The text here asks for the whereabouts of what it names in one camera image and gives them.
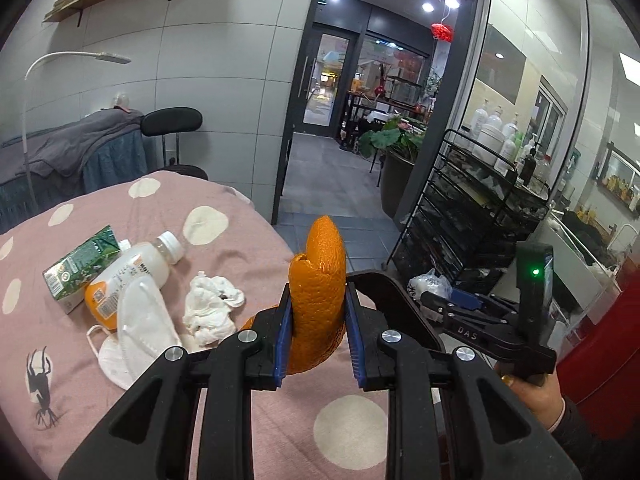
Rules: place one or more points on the person's right forearm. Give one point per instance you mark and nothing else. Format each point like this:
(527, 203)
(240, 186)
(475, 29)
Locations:
(595, 450)

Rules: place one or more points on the display table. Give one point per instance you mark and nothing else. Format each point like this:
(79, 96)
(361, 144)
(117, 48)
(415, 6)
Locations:
(370, 110)

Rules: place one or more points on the grey blanket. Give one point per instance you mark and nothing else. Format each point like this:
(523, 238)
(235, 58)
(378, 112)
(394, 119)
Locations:
(75, 140)

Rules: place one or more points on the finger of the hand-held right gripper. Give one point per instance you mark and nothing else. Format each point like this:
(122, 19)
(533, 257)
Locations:
(465, 299)
(437, 307)

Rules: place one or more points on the small white plastic bag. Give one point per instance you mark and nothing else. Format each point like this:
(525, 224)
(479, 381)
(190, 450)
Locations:
(430, 282)

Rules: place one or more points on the black door frame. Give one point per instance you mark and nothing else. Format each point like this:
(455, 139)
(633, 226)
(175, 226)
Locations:
(457, 110)

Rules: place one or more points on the row of pump bottles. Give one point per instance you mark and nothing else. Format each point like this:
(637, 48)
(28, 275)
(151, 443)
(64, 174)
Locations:
(492, 132)

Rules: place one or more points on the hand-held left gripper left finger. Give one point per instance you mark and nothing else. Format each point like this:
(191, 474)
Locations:
(284, 340)

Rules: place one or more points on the green potted plant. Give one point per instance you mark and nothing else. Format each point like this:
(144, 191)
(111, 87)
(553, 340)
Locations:
(387, 137)

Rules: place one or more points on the pink polka dot tablecloth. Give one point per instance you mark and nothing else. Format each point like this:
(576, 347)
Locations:
(285, 435)

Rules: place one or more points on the black chair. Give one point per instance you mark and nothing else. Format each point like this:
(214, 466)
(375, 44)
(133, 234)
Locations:
(172, 121)

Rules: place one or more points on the glass tank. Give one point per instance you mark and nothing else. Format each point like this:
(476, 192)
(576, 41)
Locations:
(405, 90)

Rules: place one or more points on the orange peel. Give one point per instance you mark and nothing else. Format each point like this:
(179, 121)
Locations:
(320, 300)

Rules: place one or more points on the massage bed with blue skirt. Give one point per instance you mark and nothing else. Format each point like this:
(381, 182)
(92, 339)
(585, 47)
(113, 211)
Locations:
(115, 165)

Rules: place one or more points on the dark plant pot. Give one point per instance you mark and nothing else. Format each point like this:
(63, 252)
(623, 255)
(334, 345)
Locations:
(397, 185)

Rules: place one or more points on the crumpled white tissue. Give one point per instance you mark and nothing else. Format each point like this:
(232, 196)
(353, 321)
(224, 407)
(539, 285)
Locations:
(210, 305)

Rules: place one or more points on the red hanging ornament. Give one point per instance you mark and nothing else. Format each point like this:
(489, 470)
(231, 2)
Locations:
(442, 32)

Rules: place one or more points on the orange juice plastic bottle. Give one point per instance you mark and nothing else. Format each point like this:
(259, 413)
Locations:
(135, 270)

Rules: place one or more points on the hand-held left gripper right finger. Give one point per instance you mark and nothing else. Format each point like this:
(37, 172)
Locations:
(354, 340)

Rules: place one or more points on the white floor lamp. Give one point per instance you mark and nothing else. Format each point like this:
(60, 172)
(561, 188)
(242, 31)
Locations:
(105, 56)

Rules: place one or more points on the green drink carton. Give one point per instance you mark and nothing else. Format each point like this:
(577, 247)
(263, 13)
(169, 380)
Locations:
(75, 270)

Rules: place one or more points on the person's right hand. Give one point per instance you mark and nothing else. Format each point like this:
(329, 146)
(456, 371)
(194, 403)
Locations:
(542, 400)

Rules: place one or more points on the glass door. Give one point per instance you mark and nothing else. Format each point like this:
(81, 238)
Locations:
(325, 80)

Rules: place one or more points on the white face mask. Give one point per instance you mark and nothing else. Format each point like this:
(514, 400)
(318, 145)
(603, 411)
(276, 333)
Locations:
(140, 320)

